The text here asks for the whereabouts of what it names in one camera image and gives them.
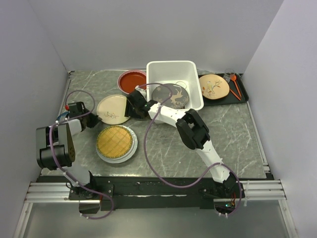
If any orange plastic fork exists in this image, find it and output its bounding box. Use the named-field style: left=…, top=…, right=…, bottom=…
left=230, top=89, right=241, bottom=101

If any blue white small bowl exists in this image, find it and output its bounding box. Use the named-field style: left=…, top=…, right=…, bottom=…
left=56, top=111, right=69, bottom=121

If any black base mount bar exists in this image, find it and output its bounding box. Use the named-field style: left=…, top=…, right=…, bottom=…
left=37, top=175, right=248, bottom=211

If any black tray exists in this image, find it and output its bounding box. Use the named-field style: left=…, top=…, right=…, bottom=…
left=199, top=73, right=249, bottom=107

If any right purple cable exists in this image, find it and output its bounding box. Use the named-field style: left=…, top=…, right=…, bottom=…
left=137, top=83, right=243, bottom=216

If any white plastic bin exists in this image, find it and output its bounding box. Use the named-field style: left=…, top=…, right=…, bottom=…
left=146, top=60, right=204, bottom=124

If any cream floral plate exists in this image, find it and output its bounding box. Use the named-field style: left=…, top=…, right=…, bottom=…
left=97, top=95, right=130, bottom=125

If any red round plate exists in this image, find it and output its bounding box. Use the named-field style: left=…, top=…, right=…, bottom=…
left=117, top=69, right=146, bottom=94

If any round bamboo mat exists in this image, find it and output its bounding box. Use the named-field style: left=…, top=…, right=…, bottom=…
left=96, top=125, right=133, bottom=159

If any clear plastic cup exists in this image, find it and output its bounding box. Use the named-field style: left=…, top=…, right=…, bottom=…
left=223, top=68, right=235, bottom=83

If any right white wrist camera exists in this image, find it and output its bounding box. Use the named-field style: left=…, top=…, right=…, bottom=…
left=135, top=85, right=146, bottom=97

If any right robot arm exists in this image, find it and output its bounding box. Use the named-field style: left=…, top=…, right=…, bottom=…
left=127, top=90, right=242, bottom=197

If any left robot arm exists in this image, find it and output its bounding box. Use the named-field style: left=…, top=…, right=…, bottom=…
left=36, top=102, right=100, bottom=199

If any grey deer pattern plate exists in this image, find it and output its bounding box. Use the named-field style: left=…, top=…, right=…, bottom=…
left=152, top=83, right=189, bottom=109

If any beige bird pattern plate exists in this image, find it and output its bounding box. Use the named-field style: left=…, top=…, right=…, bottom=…
left=199, top=74, right=230, bottom=100

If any orange plastic spoon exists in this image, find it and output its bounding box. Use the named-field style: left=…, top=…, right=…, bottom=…
left=230, top=74, right=242, bottom=98

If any aluminium rail frame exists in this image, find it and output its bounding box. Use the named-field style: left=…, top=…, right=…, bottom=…
left=24, top=180, right=286, bottom=203

